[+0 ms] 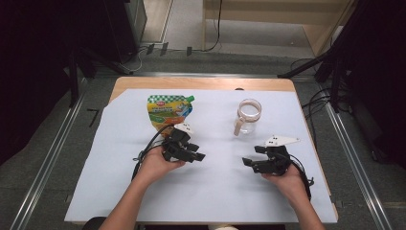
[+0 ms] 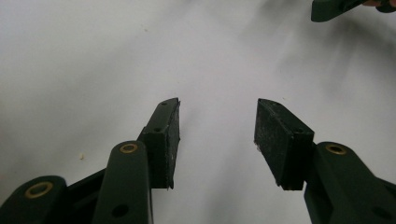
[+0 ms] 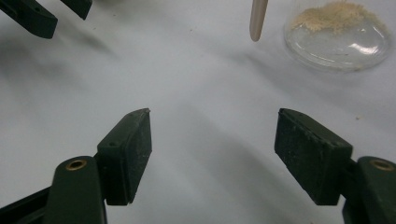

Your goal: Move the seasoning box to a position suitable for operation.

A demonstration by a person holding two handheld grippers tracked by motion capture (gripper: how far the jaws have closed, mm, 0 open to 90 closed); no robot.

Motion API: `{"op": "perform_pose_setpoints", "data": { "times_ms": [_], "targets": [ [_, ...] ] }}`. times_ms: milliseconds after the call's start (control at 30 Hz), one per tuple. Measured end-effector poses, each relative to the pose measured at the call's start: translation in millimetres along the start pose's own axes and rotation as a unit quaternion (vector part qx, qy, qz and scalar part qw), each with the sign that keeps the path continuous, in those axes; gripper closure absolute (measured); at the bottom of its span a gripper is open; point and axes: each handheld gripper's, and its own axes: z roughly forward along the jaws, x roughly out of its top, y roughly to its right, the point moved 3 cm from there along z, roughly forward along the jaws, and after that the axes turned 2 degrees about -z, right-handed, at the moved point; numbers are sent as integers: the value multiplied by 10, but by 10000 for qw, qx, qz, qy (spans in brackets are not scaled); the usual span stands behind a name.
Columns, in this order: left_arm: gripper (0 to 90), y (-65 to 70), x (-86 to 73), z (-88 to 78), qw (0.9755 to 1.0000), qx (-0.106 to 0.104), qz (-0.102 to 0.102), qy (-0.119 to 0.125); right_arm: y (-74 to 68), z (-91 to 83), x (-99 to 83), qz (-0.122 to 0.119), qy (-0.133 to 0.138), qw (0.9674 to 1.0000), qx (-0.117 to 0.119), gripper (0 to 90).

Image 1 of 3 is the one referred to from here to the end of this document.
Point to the dark curtain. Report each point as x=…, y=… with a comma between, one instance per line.
x=32, y=64
x=383, y=96

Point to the metal floor rail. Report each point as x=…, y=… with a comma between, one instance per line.
x=357, y=166
x=48, y=166
x=191, y=75

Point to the clear glass measuring cup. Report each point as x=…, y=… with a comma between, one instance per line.
x=238, y=124

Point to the black metal stand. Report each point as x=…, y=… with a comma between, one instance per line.
x=74, y=83
x=303, y=65

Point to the person's right hand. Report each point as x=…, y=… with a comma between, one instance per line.
x=292, y=183

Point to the person's left hand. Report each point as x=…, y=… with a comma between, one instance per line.
x=154, y=166

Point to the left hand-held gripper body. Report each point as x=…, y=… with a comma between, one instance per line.
x=174, y=147

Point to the black cabinet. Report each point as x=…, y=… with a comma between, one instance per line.
x=124, y=28

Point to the yellow green spout pouch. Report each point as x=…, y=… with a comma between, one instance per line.
x=166, y=110

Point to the white paper sheet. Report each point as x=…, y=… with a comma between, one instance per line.
x=121, y=159

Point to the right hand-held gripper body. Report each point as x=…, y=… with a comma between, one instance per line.
x=274, y=163

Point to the light wooden shelf unit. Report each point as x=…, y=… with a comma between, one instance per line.
x=255, y=16

